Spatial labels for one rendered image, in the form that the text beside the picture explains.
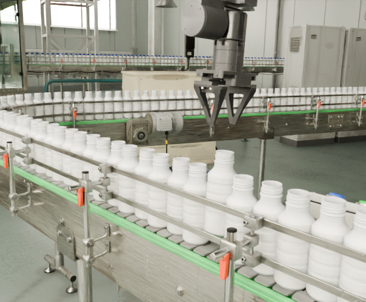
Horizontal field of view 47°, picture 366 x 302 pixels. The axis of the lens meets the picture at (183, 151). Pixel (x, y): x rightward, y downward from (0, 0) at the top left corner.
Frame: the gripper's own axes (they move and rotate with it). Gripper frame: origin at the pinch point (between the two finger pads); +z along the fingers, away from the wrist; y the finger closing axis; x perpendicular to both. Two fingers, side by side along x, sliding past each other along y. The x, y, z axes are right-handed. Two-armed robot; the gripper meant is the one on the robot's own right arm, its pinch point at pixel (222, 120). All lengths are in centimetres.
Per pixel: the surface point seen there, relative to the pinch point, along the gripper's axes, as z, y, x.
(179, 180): 14.0, 0.7, -9.9
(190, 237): 24.7, 1.5, -4.6
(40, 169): 25, 1, -74
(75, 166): 19, 2, -51
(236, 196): 13.2, 1.5, 6.1
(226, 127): 25, -161, -134
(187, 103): 10, -134, -146
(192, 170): 10.8, 1.5, -5.5
